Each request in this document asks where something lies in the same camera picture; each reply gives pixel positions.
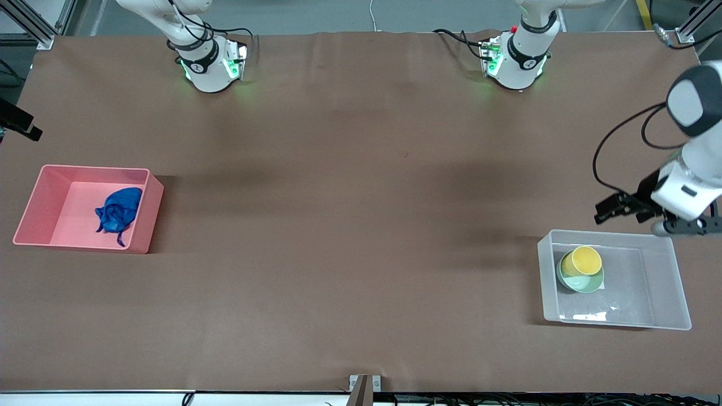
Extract yellow plastic cup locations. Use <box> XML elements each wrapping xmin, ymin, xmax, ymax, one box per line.
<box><xmin>561</xmin><ymin>246</ymin><xmax>603</xmax><ymax>277</ymax></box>

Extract pale green bowl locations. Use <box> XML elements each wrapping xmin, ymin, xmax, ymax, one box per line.
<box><xmin>556</xmin><ymin>251</ymin><xmax>605</xmax><ymax>294</ymax></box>

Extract blue cloth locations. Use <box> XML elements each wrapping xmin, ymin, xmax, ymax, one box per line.
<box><xmin>95</xmin><ymin>187</ymin><xmax>143</xmax><ymax>248</ymax></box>

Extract clear plastic box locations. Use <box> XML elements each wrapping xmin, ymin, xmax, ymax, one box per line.
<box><xmin>537</xmin><ymin>229</ymin><xmax>692</xmax><ymax>331</ymax></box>

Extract pink plastic box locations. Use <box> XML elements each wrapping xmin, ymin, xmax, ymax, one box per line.
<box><xmin>12</xmin><ymin>164</ymin><xmax>165</xmax><ymax>254</ymax></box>

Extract brown table cover sheet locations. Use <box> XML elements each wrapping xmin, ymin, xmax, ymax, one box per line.
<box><xmin>0</xmin><ymin>31</ymin><xmax>722</xmax><ymax>394</ymax></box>

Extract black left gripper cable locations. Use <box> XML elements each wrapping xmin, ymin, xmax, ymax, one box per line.
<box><xmin>592</xmin><ymin>101</ymin><xmax>686</xmax><ymax>196</ymax></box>

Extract aluminium frame profile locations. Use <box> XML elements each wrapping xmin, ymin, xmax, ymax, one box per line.
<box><xmin>677</xmin><ymin>0</ymin><xmax>722</xmax><ymax>43</ymax></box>
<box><xmin>0</xmin><ymin>0</ymin><xmax>73</xmax><ymax>49</ymax></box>

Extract black right arm base cable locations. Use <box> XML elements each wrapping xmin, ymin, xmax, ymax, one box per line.
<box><xmin>168</xmin><ymin>0</ymin><xmax>254</xmax><ymax>47</ymax></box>

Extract black arm base cable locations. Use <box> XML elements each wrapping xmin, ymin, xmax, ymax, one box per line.
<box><xmin>168</xmin><ymin>0</ymin><xmax>254</xmax><ymax>47</ymax></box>
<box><xmin>433</xmin><ymin>28</ymin><xmax>487</xmax><ymax>58</ymax></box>

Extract black left arm base cable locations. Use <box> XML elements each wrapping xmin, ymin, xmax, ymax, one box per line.
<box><xmin>433</xmin><ymin>28</ymin><xmax>487</xmax><ymax>58</ymax></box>

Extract grey metal mounting bracket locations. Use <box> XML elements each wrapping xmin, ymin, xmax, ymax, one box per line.
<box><xmin>349</xmin><ymin>374</ymin><xmax>382</xmax><ymax>392</ymax></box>

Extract brown vertical post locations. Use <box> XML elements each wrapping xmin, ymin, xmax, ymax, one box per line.
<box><xmin>349</xmin><ymin>376</ymin><xmax>371</xmax><ymax>406</ymax></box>

